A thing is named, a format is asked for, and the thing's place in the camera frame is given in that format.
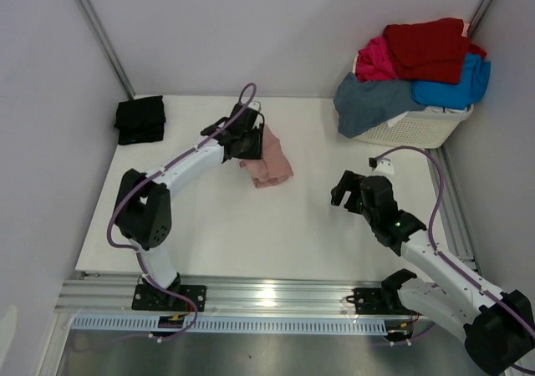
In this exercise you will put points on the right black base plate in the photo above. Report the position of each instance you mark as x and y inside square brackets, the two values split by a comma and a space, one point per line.
[376, 301]

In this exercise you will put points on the white laundry basket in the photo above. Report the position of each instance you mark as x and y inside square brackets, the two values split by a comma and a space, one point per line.
[420, 129]

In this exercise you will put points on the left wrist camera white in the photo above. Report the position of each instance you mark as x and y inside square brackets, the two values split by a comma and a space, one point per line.
[255, 105]

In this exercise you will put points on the pink t shirt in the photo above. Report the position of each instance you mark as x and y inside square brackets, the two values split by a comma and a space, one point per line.
[273, 168]

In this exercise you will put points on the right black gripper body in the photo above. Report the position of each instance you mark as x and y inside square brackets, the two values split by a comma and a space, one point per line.
[368, 214]

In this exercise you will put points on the dark red t shirt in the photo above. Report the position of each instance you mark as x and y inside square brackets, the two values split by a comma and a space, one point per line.
[434, 51]

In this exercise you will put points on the grey blue t shirt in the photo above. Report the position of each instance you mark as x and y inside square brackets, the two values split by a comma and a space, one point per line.
[361, 106]

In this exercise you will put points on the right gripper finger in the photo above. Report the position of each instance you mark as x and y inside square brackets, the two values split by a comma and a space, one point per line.
[354, 203]
[348, 182]

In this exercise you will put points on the magenta t shirt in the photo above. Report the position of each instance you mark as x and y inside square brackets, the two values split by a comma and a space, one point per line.
[373, 62]

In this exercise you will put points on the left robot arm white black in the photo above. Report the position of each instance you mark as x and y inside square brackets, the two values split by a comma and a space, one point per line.
[143, 207]

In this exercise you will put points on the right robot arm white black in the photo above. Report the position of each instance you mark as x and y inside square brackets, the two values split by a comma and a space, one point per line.
[495, 327]

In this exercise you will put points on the white slotted cable duct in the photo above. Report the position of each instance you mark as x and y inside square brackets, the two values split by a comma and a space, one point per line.
[220, 324]

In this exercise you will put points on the folded black t shirt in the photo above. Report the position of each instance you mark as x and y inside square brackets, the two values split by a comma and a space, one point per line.
[140, 120]

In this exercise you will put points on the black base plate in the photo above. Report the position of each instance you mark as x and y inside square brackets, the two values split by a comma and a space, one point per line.
[148, 298]
[376, 301]

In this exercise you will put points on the white t shirt in basket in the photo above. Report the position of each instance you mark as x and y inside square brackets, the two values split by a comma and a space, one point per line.
[445, 110]

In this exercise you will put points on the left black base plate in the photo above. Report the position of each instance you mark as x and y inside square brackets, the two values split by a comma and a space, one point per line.
[148, 298]

